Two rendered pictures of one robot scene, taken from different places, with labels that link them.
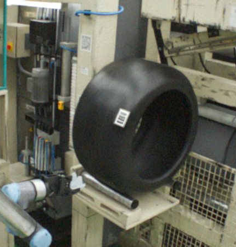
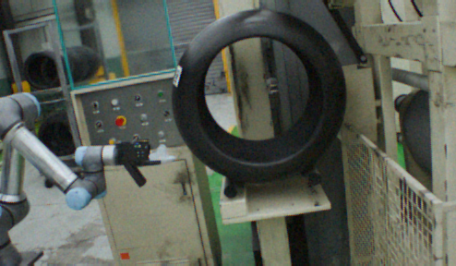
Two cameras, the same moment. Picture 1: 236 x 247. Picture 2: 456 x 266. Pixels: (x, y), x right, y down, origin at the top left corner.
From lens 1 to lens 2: 130 cm
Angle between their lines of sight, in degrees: 47
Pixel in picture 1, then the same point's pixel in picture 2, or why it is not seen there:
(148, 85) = (210, 34)
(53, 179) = (125, 146)
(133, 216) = (230, 208)
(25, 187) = (91, 149)
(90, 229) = (264, 235)
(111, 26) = not seen: outside the picture
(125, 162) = (193, 131)
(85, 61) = not seen: hidden behind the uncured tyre
